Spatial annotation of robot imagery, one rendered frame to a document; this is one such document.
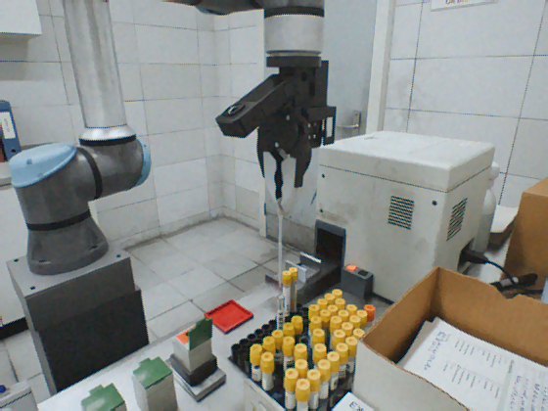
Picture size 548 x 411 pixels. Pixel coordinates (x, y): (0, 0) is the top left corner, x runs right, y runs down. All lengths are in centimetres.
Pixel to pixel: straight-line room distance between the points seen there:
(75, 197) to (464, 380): 72
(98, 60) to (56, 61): 191
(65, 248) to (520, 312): 78
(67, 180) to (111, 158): 10
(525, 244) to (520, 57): 109
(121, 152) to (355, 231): 52
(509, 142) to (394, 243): 132
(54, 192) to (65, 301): 21
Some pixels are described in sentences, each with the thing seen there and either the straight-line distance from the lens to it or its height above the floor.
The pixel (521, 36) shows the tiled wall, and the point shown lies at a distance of 195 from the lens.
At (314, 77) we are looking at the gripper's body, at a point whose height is 131.
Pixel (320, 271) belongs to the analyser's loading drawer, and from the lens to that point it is 76.
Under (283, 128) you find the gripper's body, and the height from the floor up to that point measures 125.
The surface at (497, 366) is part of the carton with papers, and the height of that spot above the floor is 94.
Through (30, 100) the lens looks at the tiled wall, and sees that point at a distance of 266.
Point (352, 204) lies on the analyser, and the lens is 73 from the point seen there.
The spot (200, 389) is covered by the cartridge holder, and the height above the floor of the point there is 89.
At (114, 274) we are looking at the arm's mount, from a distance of 79.
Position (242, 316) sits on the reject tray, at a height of 88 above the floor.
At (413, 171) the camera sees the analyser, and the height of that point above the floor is 115.
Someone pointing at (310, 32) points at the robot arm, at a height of 136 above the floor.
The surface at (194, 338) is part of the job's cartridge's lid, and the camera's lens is 52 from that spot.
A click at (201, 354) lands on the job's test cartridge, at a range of 56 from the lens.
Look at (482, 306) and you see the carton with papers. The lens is 63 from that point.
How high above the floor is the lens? 131
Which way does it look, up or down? 20 degrees down
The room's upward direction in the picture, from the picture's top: straight up
